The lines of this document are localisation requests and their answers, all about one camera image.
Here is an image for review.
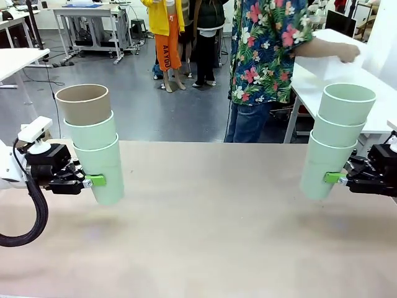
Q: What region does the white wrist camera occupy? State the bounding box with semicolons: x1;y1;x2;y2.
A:
17;116;53;155
386;119;397;147

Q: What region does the person in orange pants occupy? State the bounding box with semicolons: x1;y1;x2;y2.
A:
141;0;187;94

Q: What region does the floral hawaiian shirt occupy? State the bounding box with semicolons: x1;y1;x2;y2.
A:
228;0;314;106

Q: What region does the person's left forearm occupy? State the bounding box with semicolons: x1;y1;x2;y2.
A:
294;38;348;62

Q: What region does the black floor cable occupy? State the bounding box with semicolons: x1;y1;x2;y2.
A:
45;58;63;139

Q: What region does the grey metal frame desk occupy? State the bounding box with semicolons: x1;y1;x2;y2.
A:
52;3;132;65

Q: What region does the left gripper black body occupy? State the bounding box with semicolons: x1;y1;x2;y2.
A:
24;143;75;189

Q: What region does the white side table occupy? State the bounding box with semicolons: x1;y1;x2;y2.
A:
283;29;397;144

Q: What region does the black sleeved arm cable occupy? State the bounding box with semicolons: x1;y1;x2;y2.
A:
0;138;50;248

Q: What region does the person in dark clothes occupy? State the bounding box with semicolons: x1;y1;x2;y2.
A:
188;0;227;88

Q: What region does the dark metal stool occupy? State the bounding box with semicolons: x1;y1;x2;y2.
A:
130;18;148;40

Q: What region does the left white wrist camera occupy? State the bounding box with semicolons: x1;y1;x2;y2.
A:
17;116;53;155

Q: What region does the white office table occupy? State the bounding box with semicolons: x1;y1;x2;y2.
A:
0;48;51;91

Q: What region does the black computer monitor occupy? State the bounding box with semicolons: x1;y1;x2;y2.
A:
325;9;357;40

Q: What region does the black stand pole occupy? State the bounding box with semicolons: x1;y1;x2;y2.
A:
26;0;53;68

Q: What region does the white background desk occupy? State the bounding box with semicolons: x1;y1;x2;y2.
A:
0;9;42;49

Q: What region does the brown plastic cup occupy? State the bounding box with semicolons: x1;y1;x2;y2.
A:
55;84;113;127

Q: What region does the person's left hand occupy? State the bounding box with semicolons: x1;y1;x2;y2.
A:
337;44;361;65

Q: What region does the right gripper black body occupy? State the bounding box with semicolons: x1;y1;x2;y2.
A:
367;143;397;197

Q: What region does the white plastic storage basket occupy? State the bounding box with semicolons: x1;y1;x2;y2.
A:
293;29;364;82

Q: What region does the light green plastic cup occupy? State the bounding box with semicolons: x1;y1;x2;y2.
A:
311;111;368;148
63;110;119;152
299;130;359;200
73;133;125;206
316;83;377;126

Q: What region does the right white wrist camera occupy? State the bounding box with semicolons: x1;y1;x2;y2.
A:
386;119;397;147

